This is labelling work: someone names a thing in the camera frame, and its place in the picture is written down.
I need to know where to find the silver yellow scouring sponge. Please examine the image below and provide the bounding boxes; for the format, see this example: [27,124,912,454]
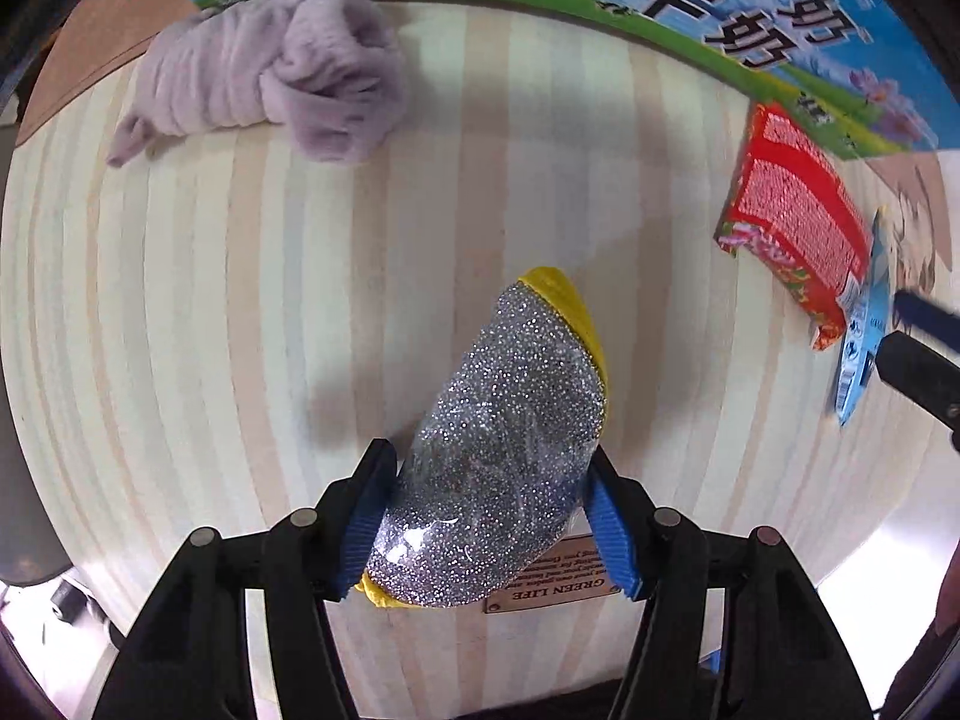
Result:
[354,265,610,610]

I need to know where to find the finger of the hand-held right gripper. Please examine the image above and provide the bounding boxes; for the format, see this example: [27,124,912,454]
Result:
[876,333,960,452]
[892,289,960,352]

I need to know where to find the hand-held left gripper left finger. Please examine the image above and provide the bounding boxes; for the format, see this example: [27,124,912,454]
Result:
[91,439,398,720]

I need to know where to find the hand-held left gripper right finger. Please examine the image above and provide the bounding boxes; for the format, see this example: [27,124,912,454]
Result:
[585,445,875,720]

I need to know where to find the brown table label plate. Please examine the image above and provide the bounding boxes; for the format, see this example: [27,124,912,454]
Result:
[483,534,622,614]

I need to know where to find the red tissue packet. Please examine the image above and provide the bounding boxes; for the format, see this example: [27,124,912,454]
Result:
[714,102,875,351]

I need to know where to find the printed milk carton box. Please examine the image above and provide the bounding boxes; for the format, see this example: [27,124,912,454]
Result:
[142,0,940,161]

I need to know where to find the lilac fluffy towel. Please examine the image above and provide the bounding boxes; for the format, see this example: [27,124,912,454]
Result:
[106,0,410,167]

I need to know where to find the blue tissue packet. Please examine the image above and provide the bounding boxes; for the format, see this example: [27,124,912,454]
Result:
[833,211,896,427]

